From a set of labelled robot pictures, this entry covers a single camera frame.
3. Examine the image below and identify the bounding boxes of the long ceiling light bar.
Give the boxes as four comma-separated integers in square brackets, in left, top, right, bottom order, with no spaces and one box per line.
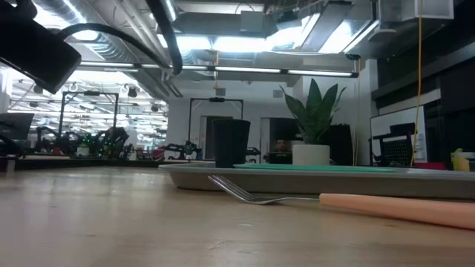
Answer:
[79,61,360,79]

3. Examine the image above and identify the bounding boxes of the black monitor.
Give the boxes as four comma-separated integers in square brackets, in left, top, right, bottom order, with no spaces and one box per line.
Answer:
[0,112,35,141]

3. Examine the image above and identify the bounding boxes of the grey ceiling box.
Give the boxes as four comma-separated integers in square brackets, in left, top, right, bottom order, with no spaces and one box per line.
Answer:
[239,10,269,37]

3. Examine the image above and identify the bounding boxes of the black cabinet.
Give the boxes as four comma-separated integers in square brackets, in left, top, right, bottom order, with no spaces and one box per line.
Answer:
[325,123,354,167]

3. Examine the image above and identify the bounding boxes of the black cable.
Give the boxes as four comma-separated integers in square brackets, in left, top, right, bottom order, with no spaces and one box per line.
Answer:
[145,0,184,76]
[57,22,175,71]

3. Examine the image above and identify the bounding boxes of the green mat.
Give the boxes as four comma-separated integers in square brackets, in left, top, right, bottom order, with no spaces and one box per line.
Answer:
[232,163,397,174]

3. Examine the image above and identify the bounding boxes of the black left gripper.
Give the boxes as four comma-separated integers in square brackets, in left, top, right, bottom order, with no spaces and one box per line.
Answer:
[0,0,82,95]

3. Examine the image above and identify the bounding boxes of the black rig frame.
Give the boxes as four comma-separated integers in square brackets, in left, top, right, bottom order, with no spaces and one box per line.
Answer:
[58,90,120,148]
[188,96,245,142]

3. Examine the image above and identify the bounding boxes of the yellow green bottle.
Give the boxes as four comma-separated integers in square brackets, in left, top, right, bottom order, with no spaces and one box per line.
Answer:
[450,148,471,173]

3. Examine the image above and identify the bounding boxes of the red flat object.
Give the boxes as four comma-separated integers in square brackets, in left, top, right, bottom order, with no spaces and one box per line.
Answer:
[413,161,447,171]

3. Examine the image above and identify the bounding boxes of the black laptop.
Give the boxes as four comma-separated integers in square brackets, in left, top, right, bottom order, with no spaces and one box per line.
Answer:
[267,151,294,165]

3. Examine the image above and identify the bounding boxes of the person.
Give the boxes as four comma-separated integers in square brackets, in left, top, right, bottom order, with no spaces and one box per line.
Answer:
[273,139,292,154]

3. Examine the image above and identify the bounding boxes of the green snake plant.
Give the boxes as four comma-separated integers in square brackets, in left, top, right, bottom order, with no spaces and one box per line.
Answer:
[279,77,347,146]

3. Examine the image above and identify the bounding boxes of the dark grey plastic cup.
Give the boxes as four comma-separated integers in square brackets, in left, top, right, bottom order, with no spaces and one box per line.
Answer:
[212,118,252,169]

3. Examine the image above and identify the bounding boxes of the black perforated rack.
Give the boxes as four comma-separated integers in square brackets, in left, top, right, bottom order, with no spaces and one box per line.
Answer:
[368,122,417,168]

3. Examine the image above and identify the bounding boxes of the metal fork with pink handle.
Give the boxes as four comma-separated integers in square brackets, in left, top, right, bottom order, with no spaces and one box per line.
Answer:
[207,174,475,231]

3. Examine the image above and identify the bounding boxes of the white plant pot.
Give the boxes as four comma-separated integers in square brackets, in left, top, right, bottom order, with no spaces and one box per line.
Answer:
[292,144,331,166]

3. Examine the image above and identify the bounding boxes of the white board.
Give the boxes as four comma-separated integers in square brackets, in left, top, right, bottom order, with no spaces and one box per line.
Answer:
[370,105,428,164]

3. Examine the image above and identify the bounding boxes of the grey plastic tray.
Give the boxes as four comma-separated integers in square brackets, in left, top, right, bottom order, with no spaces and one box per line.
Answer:
[158,162,475,200]

